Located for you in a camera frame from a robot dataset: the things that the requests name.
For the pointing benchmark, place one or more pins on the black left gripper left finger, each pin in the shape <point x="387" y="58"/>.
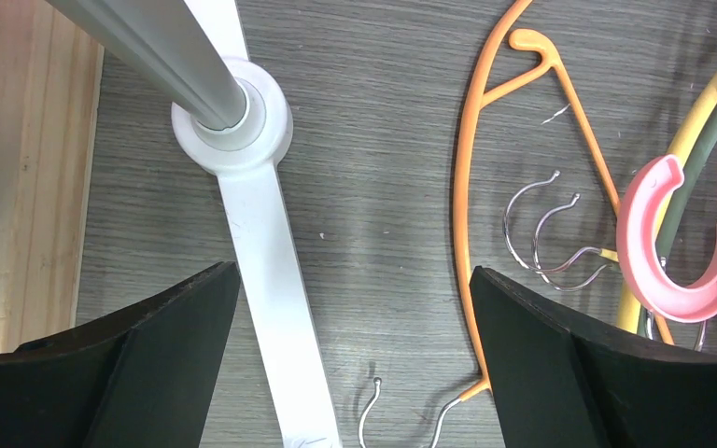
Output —
<point x="143" y="376"/>

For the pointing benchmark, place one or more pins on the green plastic hanger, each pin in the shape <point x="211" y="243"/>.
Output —
<point x="704" y="145"/>

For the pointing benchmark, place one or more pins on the yellow plastic hanger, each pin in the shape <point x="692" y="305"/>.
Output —
<point x="682" y="144"/>

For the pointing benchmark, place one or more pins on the white garment rack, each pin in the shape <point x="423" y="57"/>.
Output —
<point x="231" y="117"/>

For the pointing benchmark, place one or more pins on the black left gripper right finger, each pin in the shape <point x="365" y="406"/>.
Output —
<point x="561" y="378"/>

